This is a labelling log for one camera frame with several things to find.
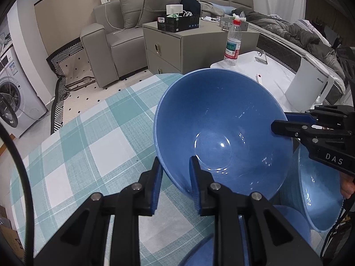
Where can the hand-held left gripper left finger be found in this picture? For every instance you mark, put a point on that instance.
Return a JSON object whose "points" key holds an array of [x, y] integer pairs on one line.
{"points": [[156, 191]]}

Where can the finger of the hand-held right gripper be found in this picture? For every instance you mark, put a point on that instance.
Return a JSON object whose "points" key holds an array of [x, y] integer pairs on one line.
{"points": [[298, 117], [285, 128]]}

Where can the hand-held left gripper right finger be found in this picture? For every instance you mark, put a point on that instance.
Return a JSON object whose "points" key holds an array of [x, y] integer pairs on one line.
{"points": [[194, 188]]}

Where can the blue bowl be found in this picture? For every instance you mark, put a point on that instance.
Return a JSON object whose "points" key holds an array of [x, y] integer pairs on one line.
{"points": [[319, 194], [291, 221], [216, 116]]}

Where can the person's right hand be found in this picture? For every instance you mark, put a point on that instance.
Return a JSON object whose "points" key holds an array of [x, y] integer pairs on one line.
{"points": [[349, 187]]}

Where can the white electric kettle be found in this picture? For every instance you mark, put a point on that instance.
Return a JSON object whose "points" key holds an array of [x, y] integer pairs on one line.
{"points": [[307, 83]]}

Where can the white marble coffee table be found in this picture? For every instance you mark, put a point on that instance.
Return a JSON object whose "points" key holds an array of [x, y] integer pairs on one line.
{"points": [[277, 69]]}

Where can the metal phone stand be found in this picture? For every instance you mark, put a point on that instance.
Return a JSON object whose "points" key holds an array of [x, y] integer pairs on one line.
{"points": [[262, 59]]}

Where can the dark cloth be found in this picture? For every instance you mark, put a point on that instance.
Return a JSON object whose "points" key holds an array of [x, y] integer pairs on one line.
{"points": [[346, 61]]}

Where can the teal checked tablecloth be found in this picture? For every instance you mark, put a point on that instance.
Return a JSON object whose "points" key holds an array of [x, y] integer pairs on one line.
{"points": [[83, 144]]}

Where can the dark grey blanket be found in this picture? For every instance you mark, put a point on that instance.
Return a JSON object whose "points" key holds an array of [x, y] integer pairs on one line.
{"points": [[277, 30]]}

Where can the clear water bottle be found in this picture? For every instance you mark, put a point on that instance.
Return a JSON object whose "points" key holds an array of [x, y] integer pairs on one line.
{"points": [[233, 47]]}

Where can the grey nightstand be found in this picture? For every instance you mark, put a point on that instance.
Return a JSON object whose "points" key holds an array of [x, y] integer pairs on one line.
{"points": [[172, 50]]}

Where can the black white patterned rug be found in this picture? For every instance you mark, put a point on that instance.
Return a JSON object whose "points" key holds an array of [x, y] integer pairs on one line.
{"points": [[72, 69]]}

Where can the black box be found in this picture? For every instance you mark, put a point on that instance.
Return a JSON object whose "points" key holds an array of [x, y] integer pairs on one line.
{"points": [[177, 23]]}

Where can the dark blue garment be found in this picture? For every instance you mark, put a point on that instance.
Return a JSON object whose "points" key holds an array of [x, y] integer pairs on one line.
{"points": [[191, 4]]}

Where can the grey sofa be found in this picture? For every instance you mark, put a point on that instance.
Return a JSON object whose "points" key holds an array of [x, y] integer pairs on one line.
{"points": [[99, 44]]}

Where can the white box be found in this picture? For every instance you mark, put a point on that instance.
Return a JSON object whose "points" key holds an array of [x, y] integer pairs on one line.
{"points": [[173, 8]]}

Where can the white washing machine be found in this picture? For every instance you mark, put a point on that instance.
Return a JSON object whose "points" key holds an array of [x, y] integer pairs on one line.
{"points": [[19, 94]]}

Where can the grey cushion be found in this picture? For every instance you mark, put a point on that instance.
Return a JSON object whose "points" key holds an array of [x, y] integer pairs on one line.
{"points": [[130, 11], [160, 5]]}

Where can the bed frame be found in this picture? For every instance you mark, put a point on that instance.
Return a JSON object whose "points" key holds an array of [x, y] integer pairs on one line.
{"points": [[277, 51]]}

